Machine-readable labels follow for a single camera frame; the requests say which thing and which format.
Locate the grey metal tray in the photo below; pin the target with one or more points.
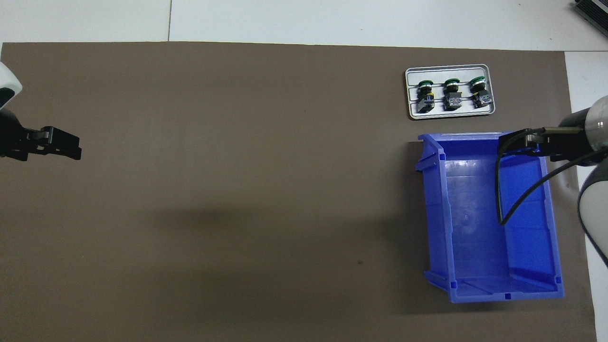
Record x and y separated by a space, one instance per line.
451 114

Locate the black finned device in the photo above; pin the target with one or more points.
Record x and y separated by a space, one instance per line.
593 10

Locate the blue plastic storage bin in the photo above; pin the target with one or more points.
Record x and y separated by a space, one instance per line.
470 237

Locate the brown table mat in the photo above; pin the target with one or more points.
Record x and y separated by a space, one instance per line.
237 166

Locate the green push button switch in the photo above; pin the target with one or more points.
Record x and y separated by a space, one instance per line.
424 103
480 97
452 100

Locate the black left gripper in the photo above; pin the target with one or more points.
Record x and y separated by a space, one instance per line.
12 135

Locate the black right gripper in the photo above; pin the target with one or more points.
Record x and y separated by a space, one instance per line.
567 142

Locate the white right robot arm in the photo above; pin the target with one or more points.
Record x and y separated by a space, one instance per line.
596 126

